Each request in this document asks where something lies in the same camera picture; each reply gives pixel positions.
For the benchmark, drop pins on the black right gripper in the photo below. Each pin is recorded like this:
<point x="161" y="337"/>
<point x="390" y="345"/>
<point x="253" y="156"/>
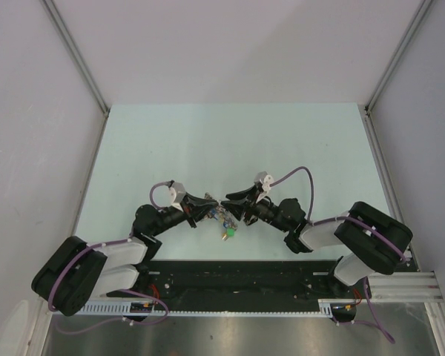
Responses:
<point x="238" y="208"/>

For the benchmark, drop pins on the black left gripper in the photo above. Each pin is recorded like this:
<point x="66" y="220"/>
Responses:
<point x="190" y="206"/>

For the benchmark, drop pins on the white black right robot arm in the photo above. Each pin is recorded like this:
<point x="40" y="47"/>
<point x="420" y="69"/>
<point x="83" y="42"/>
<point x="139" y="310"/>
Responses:
<point x="376" y="242"/>

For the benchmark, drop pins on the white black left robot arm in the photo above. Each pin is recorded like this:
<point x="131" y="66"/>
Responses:
<point x="78" y="271"/>

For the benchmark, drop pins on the green key tag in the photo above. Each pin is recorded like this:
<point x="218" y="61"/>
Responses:
<point x="230" y="232"/>

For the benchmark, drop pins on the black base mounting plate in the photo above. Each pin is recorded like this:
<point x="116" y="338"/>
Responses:
<point x="240" y="286"/>

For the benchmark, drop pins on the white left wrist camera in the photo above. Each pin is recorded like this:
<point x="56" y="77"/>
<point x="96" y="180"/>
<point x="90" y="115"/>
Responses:
<point x="177" y="194"/>

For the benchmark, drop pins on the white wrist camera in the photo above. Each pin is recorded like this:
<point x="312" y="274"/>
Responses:
<point x="262" y="182"/>
<point x="177" y="194"/>

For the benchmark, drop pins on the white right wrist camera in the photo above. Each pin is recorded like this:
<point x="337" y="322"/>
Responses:
<point x="262" y="182"/>

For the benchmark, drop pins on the aluminium frame rail right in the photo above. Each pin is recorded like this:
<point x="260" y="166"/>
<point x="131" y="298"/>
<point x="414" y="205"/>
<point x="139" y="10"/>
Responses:
<point x="414" y="25"/>

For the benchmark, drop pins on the aluminium frame rail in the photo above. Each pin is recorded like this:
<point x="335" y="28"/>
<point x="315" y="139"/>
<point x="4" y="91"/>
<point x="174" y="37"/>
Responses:
<point x="70" y="45"/>
<point x="414" y="25"/>

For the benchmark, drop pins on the aluminium frame rail left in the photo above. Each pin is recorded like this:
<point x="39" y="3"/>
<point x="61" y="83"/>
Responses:
<point x="70" y="45"/>

